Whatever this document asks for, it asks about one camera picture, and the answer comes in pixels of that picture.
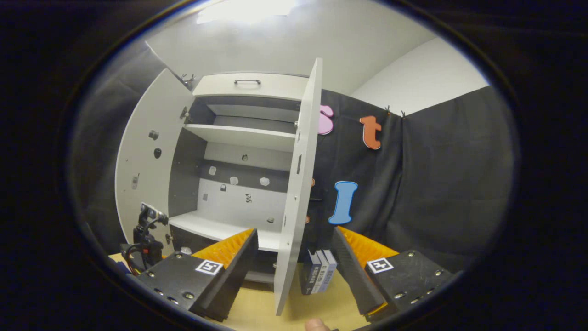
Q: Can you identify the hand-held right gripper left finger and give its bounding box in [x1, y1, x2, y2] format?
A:
[138, 228, 259, 322]

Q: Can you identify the ceiling light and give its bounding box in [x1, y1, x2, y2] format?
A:
[197, 0, 299, 24]

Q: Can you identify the light blue book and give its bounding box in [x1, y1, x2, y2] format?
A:
[322, 250, 338, 291]

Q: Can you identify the white cabinet shelf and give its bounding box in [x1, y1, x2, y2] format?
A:
[184, 123, 297, 152]

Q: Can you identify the white book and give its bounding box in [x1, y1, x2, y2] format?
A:
[315, 250, 330, 295]

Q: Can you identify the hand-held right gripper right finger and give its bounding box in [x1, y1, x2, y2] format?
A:
[332, 226, 455, 322]

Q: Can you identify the white cabinet door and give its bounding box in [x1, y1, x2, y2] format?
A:
[115, 69, 196, 256]
[274, 57, 323, 317]

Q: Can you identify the dark blue book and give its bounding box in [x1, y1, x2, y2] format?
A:
[300, 250, 322, 296]

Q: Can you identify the white drawer with black handle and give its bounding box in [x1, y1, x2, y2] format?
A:
[192, 72, 309, 102]

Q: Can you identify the white cabinet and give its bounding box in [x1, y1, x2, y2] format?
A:
[168, 71, 317, 283]

